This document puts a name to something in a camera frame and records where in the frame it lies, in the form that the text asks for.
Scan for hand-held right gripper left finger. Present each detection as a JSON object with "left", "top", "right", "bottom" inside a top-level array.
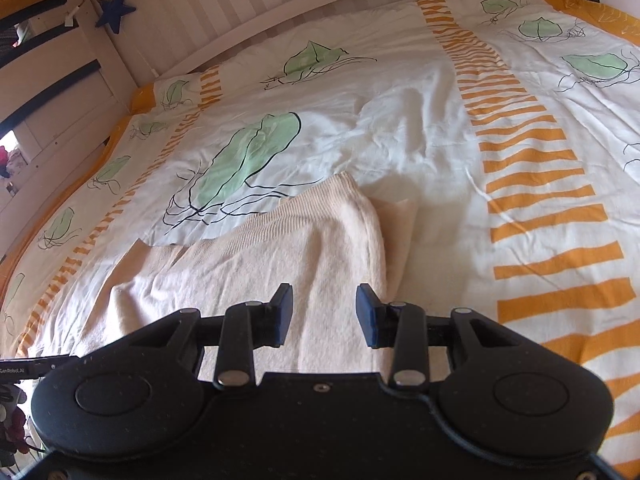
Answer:
[{"left": 129, "top": 283, "right": 294, "bottom": 389}]

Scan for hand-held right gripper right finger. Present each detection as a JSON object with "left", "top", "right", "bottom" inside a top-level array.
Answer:
[{"left": 355, "top": 284, "right": 522, "bottom": 389}]

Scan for beige knit sweater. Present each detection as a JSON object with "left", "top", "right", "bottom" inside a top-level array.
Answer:
[{"left": 75, "top": 170, "right": 421, "bottom": 386}]

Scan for red artificial flowers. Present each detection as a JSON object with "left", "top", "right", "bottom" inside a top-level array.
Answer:
[{"left": 0, "top": 400, "right": 32, "bottom": 461}]

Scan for white leaf-print duvet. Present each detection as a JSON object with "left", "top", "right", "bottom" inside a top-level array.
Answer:
[{"left": 0, "top": 0, "right": 640, "bottom": 476}]

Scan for blue star decoration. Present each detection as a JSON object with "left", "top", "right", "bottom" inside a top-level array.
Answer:
[{"left": 99, "top": 0, "right": 137, "bottom": 36}]

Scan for white wooden bed frame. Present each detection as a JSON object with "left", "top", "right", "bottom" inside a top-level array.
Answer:
[{"left": 0, "top": 0, "right": 640, "bottom": 241}]

